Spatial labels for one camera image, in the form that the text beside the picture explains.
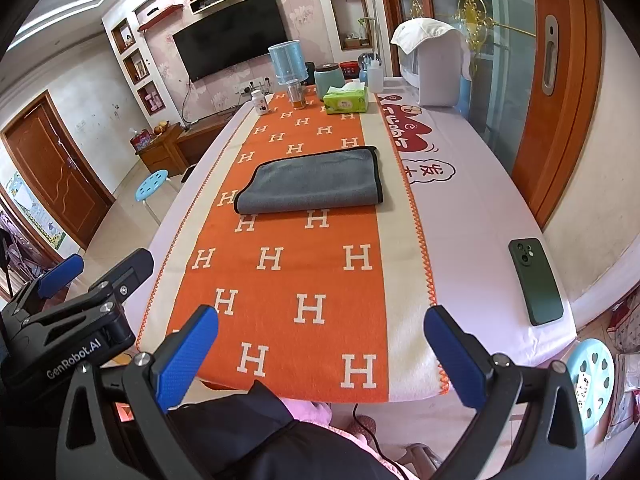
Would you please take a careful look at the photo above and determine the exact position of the white countertop appliance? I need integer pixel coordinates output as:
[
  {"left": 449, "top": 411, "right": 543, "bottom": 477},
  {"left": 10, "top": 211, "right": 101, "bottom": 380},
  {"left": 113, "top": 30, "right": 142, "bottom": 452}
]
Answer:
[{"left": 400, "top": 27, "right": 463, "bottom": 107}]

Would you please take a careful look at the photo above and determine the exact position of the white plastic bottle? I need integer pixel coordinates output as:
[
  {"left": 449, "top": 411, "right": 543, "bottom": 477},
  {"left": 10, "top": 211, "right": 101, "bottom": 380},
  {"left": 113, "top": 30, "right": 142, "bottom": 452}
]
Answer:
[{"left": 366, "top": 55, "right": 385, "bottom": 93}]

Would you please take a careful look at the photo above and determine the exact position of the colourful wall poster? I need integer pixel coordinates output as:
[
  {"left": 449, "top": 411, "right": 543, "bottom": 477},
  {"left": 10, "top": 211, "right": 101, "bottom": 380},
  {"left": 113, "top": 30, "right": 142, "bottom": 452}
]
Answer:
[{"left": 0, "top": 170, "right": 68, "bottom": 252}]

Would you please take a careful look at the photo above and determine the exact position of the wooden sliding door frame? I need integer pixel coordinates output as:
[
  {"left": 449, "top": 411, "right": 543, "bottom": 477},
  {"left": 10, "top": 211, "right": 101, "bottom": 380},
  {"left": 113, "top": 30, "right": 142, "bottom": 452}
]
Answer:
[{"left": 510, "top": 0, "right": 603, "bottom": 231}]

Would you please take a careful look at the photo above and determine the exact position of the white power strip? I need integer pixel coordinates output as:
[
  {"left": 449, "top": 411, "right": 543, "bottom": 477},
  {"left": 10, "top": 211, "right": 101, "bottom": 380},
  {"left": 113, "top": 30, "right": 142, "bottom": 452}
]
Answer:
[{"left": 235, "top": 76, "right": 273, "bottom": 96}]

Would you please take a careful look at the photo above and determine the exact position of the white cloth cover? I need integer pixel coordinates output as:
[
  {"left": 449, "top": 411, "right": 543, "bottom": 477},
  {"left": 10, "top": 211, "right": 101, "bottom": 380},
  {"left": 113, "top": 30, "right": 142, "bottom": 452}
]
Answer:
[{"left": 390, "top": 17, "right": 472, "bottom": 57}]

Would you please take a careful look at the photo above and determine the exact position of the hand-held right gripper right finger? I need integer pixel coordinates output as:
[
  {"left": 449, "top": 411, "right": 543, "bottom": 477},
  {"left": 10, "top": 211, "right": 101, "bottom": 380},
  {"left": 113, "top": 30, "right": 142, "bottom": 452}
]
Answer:
[{"left": 424, "top": 305, "right": 587, "bottom": 480}]

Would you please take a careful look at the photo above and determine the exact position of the black wall television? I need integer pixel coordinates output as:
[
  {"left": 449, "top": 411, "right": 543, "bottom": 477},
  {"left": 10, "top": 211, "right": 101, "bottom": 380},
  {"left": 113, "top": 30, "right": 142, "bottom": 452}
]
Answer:
[{"left": 172, "top": 0, "right": 296, "bottom": 82}]

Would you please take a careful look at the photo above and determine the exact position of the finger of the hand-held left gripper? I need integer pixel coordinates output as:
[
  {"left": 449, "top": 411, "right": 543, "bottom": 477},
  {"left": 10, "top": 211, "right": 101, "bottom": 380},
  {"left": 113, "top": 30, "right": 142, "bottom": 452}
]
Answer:
[
  {"left": 89, "top": 248, "right": 154, "bottom": 312},
  {"left": 7, "top": 253, "right": 85, "bottom": 320}
]

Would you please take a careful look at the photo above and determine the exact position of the grey towel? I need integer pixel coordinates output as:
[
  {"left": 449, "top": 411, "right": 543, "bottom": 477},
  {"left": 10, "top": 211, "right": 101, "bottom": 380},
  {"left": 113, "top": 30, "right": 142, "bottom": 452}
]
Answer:
[{"left": 235, "top": 146, "right": 384, "bottom": 215}]

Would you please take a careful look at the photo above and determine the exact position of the silver door handle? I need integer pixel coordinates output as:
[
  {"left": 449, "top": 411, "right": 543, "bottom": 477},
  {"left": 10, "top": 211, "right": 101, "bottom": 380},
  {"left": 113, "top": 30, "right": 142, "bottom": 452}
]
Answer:
[{"left": 542, "top": 15, "right": 559, "bottom": 96}]

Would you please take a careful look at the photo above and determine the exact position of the teal canister black lid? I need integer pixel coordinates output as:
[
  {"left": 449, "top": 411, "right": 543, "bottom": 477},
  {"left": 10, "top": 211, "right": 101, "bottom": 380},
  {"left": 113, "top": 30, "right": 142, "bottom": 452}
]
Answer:
[{"left": 313, "top": 62, "right": 347, "bottom": 101}]

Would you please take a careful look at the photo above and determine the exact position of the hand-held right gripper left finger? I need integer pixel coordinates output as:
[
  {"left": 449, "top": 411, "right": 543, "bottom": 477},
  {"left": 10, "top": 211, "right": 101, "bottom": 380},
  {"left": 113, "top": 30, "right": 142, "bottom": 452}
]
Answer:
[{"left": 56, "top": 304, "right": 221, "bottom": 480}]

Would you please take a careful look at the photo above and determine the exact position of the dark green phone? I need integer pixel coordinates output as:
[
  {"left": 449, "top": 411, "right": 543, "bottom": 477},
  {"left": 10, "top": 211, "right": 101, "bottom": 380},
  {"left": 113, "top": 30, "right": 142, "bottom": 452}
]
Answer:
[{"left": 508, "top": 238, "right": 565, "bottom": 327}]

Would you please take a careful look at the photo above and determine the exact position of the brown wooden door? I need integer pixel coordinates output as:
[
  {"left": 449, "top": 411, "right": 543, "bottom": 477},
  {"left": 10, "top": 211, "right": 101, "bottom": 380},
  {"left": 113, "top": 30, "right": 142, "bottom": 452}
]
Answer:
[{"left": 2, "top": 91, "right": 115, "bottom": 252}]

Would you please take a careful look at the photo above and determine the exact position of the low wooden television stand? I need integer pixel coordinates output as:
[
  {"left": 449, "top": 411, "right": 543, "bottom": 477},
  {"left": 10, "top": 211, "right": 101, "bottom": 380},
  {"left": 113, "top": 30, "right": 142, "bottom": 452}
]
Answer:
[{"left": 175, "top": 105, "right": 242, "bottom": 167}]

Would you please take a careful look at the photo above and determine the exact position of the orange patterned blanket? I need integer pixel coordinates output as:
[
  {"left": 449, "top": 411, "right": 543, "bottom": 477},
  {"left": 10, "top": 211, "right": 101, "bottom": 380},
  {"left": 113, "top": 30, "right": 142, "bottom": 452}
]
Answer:
[{"left": 136, "top": 87, "right": 451, "bottom": 406}]

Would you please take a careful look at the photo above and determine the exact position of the wooden side cabinet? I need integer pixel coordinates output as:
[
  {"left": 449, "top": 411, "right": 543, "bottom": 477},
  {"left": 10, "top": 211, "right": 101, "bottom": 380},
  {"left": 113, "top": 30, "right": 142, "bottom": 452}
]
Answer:
[{"left": 135, "top": 124, "right": 191, "bottom": 177}]

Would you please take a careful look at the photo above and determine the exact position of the pink clothing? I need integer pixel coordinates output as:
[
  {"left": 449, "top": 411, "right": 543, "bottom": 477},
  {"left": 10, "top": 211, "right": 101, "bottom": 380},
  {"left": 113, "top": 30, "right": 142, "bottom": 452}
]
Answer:
[{"left": 279, "top": 397, "right": 401, "bottom": 480}]

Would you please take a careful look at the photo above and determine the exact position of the dark jacket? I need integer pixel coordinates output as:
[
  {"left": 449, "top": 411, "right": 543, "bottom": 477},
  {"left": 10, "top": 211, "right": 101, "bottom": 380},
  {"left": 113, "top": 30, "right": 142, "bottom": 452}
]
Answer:
[{"left": 165, "top": 380, "right": 401, "bottom": 480}]

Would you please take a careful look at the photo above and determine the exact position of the red wall shelf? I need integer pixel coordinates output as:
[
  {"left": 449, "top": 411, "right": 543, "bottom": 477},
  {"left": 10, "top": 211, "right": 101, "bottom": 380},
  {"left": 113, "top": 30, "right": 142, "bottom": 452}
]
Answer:
[{"left": 136, "top": 4, "right": 185, "bottom": 32}]

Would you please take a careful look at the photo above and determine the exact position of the blue plastic stool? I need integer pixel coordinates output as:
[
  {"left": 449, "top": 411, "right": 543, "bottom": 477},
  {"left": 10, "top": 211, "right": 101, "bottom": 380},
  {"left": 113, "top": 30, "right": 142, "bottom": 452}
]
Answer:
[
  {"left": 135, "top": 170, "right": 172, "bottom": 226},
  {"left": 567, "top": 338, "right": 616, "bottom": 436}
]

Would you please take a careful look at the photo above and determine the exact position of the black cable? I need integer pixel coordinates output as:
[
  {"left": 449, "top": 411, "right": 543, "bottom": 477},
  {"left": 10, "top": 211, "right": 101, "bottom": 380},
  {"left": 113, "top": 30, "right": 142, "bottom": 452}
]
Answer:
[{"left": 350, "top": 402, "right": 402, "bottom": 467}]

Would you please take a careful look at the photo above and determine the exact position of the blue mini water dispenser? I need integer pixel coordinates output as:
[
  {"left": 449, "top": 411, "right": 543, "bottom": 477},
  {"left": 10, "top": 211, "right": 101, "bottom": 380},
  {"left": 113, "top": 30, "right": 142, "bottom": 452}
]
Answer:
[{"left": 268, "top": 40, "right": 308, "bottom": 86}]

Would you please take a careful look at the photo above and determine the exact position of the green tissue pack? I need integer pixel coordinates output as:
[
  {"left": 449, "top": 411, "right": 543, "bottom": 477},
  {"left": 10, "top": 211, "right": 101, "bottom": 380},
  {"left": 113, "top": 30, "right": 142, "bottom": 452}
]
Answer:
[{"left": 322, "top": 85, "right": 369, "bottom": 115}]

